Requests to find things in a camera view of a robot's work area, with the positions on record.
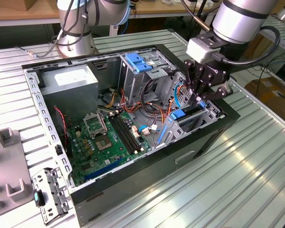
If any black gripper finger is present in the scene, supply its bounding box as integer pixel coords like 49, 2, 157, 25
184, 59, 205, 106
197, 73, 232, 102

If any orange red yellow power wire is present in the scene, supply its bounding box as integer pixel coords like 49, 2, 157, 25
178, 82, 191, 95

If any grey metal disk bay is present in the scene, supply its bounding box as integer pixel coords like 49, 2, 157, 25
156, 71, 226, 148

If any black stand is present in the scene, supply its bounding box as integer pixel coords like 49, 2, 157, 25
186, 0, 209, 49

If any brown cardboard box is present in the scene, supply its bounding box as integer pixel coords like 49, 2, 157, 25
244, 77, 285, 114

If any blue plastic drive latch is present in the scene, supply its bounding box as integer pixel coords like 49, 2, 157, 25
124, 53, 152, 74

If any grey optical drive cage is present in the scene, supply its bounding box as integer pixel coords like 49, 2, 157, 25
117, 48, 179, 107

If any long wooden desk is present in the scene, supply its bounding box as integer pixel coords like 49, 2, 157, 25
0, 0, 219, 27

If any black RAM slot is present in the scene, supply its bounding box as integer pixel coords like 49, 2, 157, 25
109, 115, 135, 154
115, 113, 142, 152
119, 112, 145, 151
112, 114, 139, 153

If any green motherboard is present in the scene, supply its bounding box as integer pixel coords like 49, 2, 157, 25
67, 111, 152, 187

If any metal socket cover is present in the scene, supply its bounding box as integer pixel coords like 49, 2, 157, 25
83, 113, 108, 138

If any CPU socket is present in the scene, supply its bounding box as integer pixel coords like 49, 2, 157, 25
94, 134, 113, 152

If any black open PC case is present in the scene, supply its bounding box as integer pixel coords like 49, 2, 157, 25
21, 43, 241, 228

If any grey power supply unit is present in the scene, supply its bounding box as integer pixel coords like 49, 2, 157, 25
39, 64, 99, 122

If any blue expansion slot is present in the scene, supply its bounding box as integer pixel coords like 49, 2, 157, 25
84, 158, 124, 182

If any black case fan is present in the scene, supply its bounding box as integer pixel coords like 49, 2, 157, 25
51, 108, 73, 159

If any black clip with teal stripe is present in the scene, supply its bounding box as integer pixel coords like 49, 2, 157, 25
34, 189, 46, 208

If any grey parts rack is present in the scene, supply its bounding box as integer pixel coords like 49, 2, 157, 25
0, 127, 35, 220

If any black camera cable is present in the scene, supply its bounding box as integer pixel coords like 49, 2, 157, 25
213, 25, 281, 67

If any blue data wire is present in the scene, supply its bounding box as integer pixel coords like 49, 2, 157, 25
174, 82, 189, 109

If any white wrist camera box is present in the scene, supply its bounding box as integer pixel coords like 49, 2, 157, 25
186, 32, 228, 64

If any black cable with bronze plug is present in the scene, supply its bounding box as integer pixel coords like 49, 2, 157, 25
180, 0, 212, 32

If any orange black wire bundle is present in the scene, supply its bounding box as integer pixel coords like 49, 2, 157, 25
120, 89, 171, 124

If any short blue wire white plug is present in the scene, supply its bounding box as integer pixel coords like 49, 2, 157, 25
137, 124, 160, 136

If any yellow black wire bundle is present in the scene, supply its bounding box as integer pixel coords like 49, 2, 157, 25
97, 87, 121, 108

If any wire locking lever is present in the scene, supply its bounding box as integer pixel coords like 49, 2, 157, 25
98, 111, 108, 133

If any red black fan wire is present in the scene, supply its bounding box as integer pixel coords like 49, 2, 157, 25
53, 106, 69, 152

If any grey cable with metal plug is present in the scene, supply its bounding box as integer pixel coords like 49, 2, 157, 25
15, 46, 62, 58

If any grey rear slot bracket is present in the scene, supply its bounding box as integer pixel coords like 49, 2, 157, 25
32, 167, 72, 226

